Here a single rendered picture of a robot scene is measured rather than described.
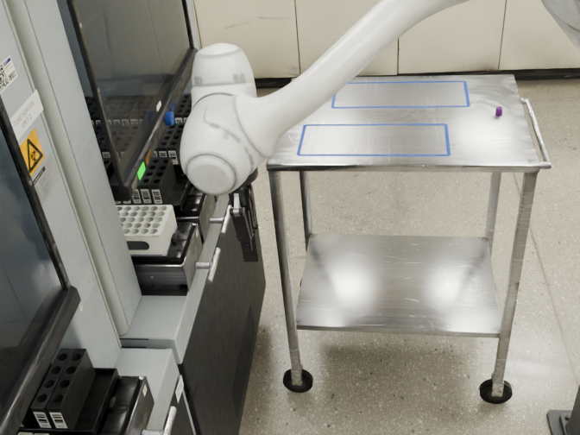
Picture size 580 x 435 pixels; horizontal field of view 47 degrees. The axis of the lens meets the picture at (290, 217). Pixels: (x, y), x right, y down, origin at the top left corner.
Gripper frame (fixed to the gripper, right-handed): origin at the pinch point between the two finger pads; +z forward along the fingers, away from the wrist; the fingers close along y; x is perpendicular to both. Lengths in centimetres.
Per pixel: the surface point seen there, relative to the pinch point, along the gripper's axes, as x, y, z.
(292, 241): -7, -100, 80
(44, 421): -23, 46, -5
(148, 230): -18.3, 3.2, -6.7
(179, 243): -13.6, 1.3, -1.8
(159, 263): -17.0, 5.6, -0.4
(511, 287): 58, -24, 34
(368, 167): 23.4, -25.8, -1.2
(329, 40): 3, -228, 52
